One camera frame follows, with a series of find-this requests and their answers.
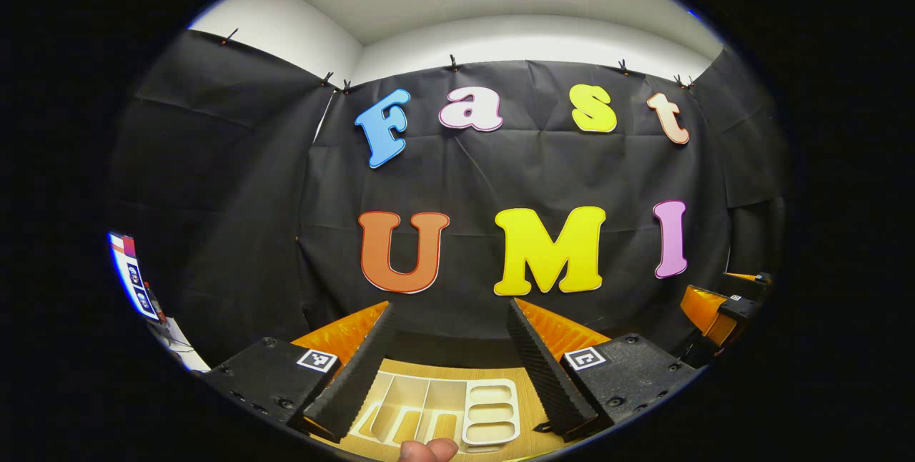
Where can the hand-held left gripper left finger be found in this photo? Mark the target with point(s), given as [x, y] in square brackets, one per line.
[357, 376]

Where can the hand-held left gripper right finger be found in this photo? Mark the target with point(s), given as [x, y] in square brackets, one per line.
[547, 376]

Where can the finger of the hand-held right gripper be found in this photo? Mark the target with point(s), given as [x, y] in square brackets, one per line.
[700, 308]
[761, 278]

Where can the white plastic bookshelf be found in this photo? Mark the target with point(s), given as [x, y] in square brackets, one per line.
[490, 412]

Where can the computer monitor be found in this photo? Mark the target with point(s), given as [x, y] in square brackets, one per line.
[132, 276]

